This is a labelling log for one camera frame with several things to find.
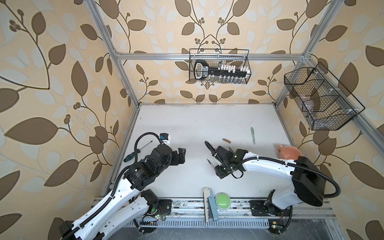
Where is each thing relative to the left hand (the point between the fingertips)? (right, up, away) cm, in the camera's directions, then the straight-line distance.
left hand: (179, 150), depth 72 cm
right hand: (+21, -15, +10) cm, 28 cm away
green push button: (+22, -27, +4) cm, 35 cm away
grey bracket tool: (+14, -24, +3) cm, 28 cm away
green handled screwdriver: (-31, -7, +20) cm, 38 cm away
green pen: (+48, +6, +32) cm, 57 cm away
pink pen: (+17, -12, +17) cm, 27 cm away
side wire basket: (+72, +23, +2) cm, 76 cm away
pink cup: (+67, -6, +21) cm, 70 cm away
